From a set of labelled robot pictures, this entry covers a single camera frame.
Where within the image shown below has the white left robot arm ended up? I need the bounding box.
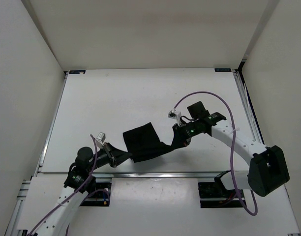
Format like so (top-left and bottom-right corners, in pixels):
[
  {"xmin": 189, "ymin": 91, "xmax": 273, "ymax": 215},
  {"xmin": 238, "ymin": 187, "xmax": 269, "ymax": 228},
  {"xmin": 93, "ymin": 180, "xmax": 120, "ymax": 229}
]
[{"xmin": 28, "ymin": 143, "xmax": 132, "ymax": 236}]

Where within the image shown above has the blue label corner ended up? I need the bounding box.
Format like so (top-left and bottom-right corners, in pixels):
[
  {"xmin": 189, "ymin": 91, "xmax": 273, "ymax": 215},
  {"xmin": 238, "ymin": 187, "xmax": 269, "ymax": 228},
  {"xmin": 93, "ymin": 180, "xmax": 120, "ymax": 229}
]
[
  {"xmin": 214, "ymin": 68, "xmax": 232, "ymax": 72},
  {"xmin": 69, "ymin": 70, "xmax": 86, "ymax": 74}
]

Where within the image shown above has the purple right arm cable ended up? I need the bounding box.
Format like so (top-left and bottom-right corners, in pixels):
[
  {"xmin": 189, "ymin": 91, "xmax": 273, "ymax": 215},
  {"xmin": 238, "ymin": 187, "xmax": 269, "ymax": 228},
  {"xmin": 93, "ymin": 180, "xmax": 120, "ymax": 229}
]
[{"xmin": 174, "ymin": 91, "xmax": 258, "ymax": 216}]

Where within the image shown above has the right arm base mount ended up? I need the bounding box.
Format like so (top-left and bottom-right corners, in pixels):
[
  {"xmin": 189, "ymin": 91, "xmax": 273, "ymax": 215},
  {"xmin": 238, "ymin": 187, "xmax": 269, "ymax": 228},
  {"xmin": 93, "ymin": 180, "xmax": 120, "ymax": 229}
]
[{"xmin": 197, "ymin": 172, "xmax": 242, "ymax": 208}]

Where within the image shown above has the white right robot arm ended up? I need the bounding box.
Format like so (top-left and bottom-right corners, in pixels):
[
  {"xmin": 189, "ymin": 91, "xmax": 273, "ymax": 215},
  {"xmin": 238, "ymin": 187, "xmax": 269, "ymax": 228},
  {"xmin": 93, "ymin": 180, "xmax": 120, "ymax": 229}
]
[{"xmin": 169, "ymin": 102, "xmax": 290, "ymax": 197}]

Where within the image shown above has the blue label right corner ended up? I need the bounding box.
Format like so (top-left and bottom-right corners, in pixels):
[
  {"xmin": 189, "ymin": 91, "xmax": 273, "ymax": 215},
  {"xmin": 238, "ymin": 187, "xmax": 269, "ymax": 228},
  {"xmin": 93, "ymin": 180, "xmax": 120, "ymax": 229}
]
[{"xmin": 214, "ymin": 68, "xmax": 232, "ymax": 72}]

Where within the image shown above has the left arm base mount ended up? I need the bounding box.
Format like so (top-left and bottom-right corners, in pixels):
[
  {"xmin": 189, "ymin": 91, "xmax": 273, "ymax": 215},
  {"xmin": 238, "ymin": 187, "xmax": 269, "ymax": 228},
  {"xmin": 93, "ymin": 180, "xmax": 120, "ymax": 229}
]
[{"xmin": 81, "ymin": 178, "xmax": 112, "ymax": 207}]

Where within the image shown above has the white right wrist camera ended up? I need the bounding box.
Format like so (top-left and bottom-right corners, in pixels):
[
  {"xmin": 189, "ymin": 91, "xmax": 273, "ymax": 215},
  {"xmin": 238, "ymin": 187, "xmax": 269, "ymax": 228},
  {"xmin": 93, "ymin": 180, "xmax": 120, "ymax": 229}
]
[{"xmin": 168, "ymin": 109, "xmax": 183, "ymax": 127}]

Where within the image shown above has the blue label left corner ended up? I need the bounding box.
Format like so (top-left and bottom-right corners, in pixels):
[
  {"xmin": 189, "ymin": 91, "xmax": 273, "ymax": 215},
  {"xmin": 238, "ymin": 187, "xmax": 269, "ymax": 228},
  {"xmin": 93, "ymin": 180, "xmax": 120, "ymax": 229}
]
[{"xmin": 69, "ymin": 70, "xmax": 86, "ymax": 74}]

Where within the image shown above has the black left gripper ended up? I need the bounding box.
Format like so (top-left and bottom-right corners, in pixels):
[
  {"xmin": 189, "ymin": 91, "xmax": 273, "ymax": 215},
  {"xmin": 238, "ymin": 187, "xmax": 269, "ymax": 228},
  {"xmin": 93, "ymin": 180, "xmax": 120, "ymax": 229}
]
[{"xmin": 87, "ymin": 142, "xmax": 132, "ymax": 172}]

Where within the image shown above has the black skirt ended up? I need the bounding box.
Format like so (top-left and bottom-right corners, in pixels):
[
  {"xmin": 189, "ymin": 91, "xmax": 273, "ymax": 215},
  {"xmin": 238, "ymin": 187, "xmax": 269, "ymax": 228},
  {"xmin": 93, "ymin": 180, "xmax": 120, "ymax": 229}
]
[{"xmin": 122, "ymin": 122, "xmax": 175, "ymax": 163}]

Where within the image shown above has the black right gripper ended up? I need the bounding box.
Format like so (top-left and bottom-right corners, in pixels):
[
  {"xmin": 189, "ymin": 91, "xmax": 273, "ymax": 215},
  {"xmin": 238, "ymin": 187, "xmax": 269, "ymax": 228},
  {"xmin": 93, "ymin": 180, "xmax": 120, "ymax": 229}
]
[{"xmin": 171, "ymin": 119, "xmax": 201, "ymax": 150}]

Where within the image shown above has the aluminium table edge rail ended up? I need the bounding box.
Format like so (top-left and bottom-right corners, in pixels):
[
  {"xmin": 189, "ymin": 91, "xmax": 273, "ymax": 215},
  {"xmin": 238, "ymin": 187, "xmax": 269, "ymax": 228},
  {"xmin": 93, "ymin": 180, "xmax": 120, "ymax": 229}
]
[{"xmin": 93, "ymin": 172, "xmax": 220, "ymax": 178}]

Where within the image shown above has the aluminium right side rail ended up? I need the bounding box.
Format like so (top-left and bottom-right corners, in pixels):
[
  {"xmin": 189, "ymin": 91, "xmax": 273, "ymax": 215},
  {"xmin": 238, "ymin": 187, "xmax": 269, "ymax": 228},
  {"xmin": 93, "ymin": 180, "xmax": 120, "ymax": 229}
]
[{"xmin": 233, "ymin": 70, "xmax": 275, "ymax": 177}]

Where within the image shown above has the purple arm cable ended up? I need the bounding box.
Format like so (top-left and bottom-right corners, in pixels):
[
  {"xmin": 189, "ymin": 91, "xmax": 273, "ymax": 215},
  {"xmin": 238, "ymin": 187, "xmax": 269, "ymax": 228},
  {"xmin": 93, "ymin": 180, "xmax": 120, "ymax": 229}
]
[
  {"xmin": 27, "ymin": 134, "xmax": 111, "ymax": 236},
  {"xmin": 174, "ymin": 91, "xmax": 258, "ymax": 216}
]

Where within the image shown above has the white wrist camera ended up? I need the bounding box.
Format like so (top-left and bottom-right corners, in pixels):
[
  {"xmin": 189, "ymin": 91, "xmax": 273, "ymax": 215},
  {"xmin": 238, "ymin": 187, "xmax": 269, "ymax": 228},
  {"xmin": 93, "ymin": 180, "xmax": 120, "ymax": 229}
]
[
  {"xmin": 95, "ymin": 132, "xmax": 106, "ymax": 149},
  {"xmin": 168, "ymin": 109, "xmax": 183, "ymax": 127}
]

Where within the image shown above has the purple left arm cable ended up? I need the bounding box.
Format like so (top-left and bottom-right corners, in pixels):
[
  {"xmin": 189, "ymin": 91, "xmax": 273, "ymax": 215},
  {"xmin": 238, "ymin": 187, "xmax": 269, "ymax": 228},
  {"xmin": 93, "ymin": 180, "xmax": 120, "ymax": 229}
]
[{"xmin": 27, "ymin": 134, "xmax": 111, "ymax": 236}]

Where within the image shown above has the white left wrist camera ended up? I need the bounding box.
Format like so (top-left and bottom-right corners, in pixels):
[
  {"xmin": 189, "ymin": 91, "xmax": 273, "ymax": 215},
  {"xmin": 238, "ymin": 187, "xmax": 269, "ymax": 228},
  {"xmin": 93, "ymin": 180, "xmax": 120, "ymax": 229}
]
[{"xmin": 95, "ymin": 132, "xmax": 106, "ymax": 149}]

